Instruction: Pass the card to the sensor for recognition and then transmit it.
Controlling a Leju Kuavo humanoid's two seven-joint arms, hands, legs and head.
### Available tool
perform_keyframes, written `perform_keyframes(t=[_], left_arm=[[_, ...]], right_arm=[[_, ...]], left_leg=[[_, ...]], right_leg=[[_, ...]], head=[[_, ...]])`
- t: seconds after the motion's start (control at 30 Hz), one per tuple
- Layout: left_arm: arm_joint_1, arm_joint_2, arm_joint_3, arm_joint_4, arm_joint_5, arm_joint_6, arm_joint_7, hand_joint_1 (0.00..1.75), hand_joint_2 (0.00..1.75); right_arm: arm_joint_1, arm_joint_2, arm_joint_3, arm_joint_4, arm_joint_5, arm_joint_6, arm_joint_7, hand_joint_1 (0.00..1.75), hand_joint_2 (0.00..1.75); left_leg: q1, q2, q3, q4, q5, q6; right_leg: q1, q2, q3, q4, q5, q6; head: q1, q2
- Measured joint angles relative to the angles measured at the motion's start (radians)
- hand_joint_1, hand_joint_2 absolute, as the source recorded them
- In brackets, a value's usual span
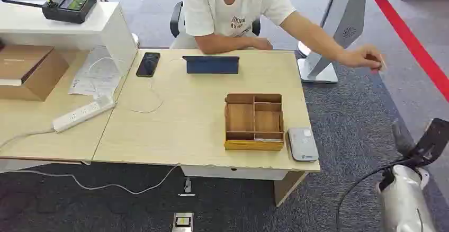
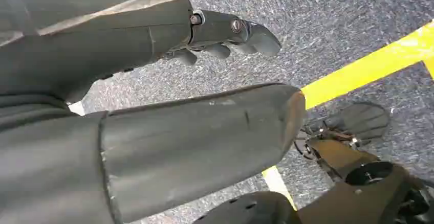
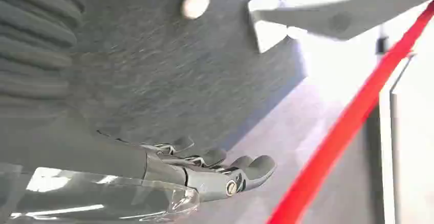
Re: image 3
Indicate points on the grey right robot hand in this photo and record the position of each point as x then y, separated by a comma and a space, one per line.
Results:
112, 161

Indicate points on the clear plastic cover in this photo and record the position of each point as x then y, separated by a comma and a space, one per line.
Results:
101, 200

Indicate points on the ribbed grey right arm sleeve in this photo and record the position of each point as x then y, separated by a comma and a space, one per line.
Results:
34, 39

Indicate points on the grey metal beam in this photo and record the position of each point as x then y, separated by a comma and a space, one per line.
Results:
342, 21

